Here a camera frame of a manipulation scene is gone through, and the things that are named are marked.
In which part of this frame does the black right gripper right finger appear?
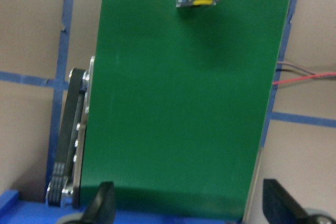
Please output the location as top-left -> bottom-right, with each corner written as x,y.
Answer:
262,179 -> 319,224

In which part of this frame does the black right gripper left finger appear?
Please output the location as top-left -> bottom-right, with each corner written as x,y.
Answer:
81,182 -> 116,223

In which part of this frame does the blue right plastic bin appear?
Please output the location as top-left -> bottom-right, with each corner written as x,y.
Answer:
1,190 -> 243,223

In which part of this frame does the green conveyor belt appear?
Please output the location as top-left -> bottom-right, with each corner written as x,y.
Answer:
46,0 -> 290,220

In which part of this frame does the red black wire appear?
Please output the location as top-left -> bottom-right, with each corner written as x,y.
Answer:
272,61 -> 336,86

